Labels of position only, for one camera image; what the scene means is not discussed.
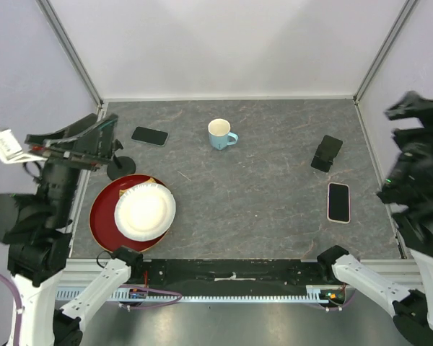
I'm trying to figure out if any black phone pink case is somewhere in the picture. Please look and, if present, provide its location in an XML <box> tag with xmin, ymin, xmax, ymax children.
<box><xmin>327</xmin><ymin>182</ymin><xmax>351</xmax><ymax>224</ymax></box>

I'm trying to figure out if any white paper plate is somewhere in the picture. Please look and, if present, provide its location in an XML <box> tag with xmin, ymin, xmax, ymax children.
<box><xmin>114</xmin><ymin>182</ymin><xmax>176</xmax><ymax>241</ymax></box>

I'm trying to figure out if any black folding phone stand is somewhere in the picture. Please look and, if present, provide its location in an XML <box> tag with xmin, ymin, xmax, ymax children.
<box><xmin>310</xmin><ymin>135</ymin><xmax>343</xmax><ymax>173</ymax></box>

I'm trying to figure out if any black round-base phone stand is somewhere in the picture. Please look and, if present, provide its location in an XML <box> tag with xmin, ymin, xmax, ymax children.
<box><xmin>106</xmin><ymin>139</ymin><xmax>136</xmax><ymax>181</ymax></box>

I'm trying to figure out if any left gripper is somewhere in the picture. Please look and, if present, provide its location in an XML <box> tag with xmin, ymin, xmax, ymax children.
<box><xmin>30</xmin><ymin>110</ymin><xmax>123</xmax><ymax>224</ymax></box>

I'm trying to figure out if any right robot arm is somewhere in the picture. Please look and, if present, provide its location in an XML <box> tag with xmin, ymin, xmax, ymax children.
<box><xmin>316</xmin><ymin>91</ymin><xmax>433</xmax><ymax>345</ymax></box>

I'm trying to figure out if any black phone clear case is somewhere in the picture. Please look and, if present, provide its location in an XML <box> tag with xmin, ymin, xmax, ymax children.
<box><xmin>131</xmin><ymin>126</ymin><xmax>169</xmax><ymax>146</ymax></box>

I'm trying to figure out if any red round tray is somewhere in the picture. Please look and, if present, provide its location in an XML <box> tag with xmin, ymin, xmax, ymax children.
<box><xmin>89</xmin><ymin>174</ymin><xmax>168</xmax><ymax>252</ymax></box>

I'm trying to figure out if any yellow item on tray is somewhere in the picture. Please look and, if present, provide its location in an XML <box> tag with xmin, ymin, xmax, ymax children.
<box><xmin>118</xmin><ymin>177</ymin><xmax>156</xmax><ymax>198</ymax></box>

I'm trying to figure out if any slotted cable duct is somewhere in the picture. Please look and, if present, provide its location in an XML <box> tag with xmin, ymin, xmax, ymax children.
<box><xmin>53</xmin><ymin>284</ymin><xmax>347</xmax><ymax>303</ymax></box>

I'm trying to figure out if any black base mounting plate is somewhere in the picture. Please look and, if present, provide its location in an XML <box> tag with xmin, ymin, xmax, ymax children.
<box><xmin>128</xmin><ymin>259</ymin><xmax>343</xmax><ymax>296</ymax></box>

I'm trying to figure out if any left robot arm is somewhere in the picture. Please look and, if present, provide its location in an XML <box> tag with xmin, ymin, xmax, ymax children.
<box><xmin>0</xmin><ymin>114</ymin><xmax>144</xmax><ymax>345</ymax></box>

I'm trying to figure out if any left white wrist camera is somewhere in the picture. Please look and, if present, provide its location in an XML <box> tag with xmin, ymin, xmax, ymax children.
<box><xmin>0</xmin><ymin>129</ymin><xmax>46</xmax><ymax>164</ymax></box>

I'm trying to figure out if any light blue mug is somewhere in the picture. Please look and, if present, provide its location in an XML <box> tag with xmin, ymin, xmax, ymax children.
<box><xmin>208</xmin><ymin>118</ymin><xmax>239</xmax><ymax>151</ymax></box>

